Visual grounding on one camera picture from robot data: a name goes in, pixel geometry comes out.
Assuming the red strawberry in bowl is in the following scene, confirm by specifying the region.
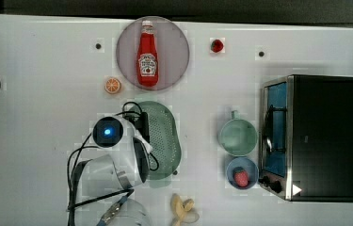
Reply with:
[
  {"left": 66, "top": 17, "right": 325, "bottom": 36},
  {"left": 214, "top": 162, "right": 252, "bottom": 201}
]
[{"left": 233, "top": 168, "right": 249, "bottom": 187}]

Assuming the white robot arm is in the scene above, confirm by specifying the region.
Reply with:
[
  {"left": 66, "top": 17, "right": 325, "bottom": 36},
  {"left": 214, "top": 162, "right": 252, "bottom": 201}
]
[{"left": 67, "top": 111, "right": 152, "bottom": 226}]

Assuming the red strawberry on table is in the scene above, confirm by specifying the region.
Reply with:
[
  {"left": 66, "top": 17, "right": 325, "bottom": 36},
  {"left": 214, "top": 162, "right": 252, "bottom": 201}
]
[{"left": 211, "top": 40, "right": 224, "bottom": 53}]

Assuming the red ketchup bottle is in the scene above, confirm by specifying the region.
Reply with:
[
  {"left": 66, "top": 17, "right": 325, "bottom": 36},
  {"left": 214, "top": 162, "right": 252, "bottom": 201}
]
[{"left": 136, "top": 20, "right": 159, "bottom": 87}]

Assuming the green plastic mug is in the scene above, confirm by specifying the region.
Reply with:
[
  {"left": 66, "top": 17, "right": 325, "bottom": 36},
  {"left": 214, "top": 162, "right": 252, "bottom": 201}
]
[{"left": 218, "top": 110, "right": 258, "bottom": 156}]

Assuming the blue small bowl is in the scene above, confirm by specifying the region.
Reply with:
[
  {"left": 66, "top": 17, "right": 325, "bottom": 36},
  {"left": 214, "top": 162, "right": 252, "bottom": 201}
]
[{"left": 226, "top": 157, "right": 259, "bottom": 190}]

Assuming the grey round plate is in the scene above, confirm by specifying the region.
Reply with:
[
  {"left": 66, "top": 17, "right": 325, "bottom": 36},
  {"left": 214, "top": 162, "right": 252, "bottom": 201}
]
[{"left": 116, "top": 16, "right": 190, "bottom": 90}]

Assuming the green plastic strainer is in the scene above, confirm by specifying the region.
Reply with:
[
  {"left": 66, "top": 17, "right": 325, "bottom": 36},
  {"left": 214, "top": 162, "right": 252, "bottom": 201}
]
[{"left": 130, "top": 101, "right": 182, "bottom": 188}]

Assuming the peeled banana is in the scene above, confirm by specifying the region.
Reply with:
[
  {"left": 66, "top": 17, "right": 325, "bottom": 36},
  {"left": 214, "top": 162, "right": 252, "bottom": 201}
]
[{"left": 170, "top": 194, "right": 200, "bottom": 226}]

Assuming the black toaster oven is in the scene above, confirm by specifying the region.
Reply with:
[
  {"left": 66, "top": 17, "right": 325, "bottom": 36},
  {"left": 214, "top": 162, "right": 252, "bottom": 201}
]
[{"left": 258, "top": 74, "right": 353, "bottom": 202}]

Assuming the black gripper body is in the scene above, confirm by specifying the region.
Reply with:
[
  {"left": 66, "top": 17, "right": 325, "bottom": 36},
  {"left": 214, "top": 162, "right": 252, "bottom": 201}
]
[{"left": 123, "top": 112, "right": 150, "bottom": 142}]

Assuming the orange slice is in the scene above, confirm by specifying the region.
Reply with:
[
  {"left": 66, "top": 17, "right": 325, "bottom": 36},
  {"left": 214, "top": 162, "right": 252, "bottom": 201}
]
[{"left": 104, "top": 77, "right": 121, "bottom": 94}]

